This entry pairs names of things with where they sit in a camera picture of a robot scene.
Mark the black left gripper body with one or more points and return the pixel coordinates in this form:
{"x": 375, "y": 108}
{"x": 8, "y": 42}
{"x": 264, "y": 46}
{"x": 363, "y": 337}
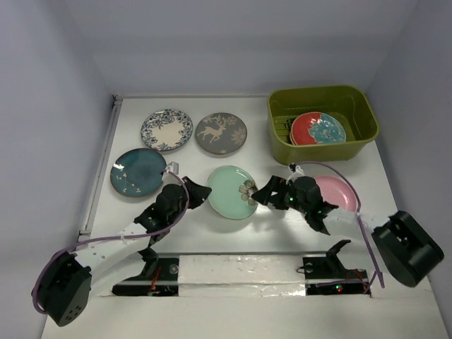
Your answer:
{"x": 174, "y": 215}

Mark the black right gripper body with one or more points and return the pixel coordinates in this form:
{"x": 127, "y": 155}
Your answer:
{"x": 292, "y": 201}

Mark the pink plate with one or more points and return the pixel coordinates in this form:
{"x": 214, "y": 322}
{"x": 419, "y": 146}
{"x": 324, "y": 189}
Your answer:
{"x": 335, "y": 191}

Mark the mint green flower plate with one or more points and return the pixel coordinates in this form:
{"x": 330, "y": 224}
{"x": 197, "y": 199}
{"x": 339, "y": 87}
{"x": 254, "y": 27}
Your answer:
{"x": 231, "y": 191}

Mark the dark teal blossom plate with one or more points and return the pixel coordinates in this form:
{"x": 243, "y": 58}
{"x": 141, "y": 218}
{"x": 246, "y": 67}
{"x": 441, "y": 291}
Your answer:
{"x": 138, "y": 173}

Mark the grey deer plate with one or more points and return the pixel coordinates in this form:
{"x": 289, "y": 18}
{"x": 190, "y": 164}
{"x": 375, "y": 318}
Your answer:
{"x": 221, "y": 133}

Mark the red plate with teal flower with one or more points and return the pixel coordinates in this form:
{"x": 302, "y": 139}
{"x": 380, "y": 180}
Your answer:
{"x": 313, "y": 128}

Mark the blue floral white plate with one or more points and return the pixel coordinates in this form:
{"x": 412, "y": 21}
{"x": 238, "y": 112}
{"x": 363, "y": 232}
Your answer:
{"x": 167, "y": 129}

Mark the woven bamboo round tray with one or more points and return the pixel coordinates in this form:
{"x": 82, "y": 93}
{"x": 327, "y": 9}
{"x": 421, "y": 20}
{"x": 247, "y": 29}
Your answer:
{"x": 291, "y": 138}

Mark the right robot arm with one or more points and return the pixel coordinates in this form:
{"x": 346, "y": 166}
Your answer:
{"x": 399, "y": 241}

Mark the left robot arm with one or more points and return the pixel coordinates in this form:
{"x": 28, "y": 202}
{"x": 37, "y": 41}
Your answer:
{"x": 63, "y": 288}

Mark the olive green plastic bin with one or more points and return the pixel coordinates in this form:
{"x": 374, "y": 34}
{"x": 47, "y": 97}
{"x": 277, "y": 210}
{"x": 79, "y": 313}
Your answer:
{"x": 346, "y": 103}

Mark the white foil-covered base panel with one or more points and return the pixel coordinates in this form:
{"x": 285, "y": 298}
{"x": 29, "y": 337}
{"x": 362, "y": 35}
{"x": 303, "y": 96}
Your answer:
{"x": 240, "y": 276}

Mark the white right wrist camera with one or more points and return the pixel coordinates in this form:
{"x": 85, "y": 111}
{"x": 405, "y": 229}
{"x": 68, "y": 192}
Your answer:
{"x": 296, "y": 169}

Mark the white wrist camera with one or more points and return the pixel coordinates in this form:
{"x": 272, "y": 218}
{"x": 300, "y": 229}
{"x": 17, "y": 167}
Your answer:
{"x": 296, "y": 169}
{"x": 172, "y": 167}

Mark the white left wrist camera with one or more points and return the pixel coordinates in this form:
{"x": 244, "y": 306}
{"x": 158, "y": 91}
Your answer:
{"x": 172, "y": 167}

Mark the aluminium table edge rail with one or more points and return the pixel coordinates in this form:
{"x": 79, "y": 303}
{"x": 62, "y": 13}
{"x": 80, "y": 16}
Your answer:
{"x": 91, "y": 207}

